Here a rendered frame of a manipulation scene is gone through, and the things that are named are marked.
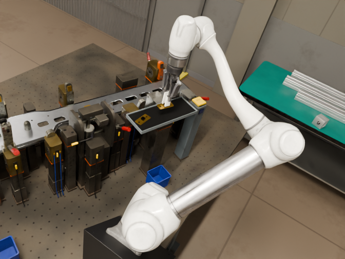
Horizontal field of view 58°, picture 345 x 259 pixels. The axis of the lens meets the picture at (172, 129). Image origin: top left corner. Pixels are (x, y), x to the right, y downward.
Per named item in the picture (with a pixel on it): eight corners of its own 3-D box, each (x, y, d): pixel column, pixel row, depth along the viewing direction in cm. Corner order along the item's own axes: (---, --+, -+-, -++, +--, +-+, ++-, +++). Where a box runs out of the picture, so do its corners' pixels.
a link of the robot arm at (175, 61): (181, 45, 140) (178, 57, 144) (164, 48, 135) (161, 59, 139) (192, 56, 135) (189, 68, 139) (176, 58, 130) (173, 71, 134)
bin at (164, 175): (158, 173, 189) (161, 164, 183) (168, 185, 184) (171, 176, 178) (144, 181, 183) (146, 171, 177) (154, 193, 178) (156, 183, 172)
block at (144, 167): (151, 162, 195) (165, 107, 165) (159, 171, 191) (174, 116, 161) (138, 168, 189) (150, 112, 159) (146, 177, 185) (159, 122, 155)
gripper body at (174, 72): (188, 67, 139) (183, 84, 145) (177, 57, 143) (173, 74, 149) (174, 69, 135) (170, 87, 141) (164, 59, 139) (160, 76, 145)
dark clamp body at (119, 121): (111, 159, 190) (116, 112, 165) (121, 173, 184) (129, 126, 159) (100, 164, 186) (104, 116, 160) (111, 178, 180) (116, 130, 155)
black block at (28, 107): (34, 135, 191) (29, 98, 172) (40, 146, 186) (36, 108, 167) (25, 138, 188) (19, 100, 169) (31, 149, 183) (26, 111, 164)
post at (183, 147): (181, 149, 209) (198, 97, 180) (188, 156, 205) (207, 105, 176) (172, 153, 204) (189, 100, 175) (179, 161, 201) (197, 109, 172)
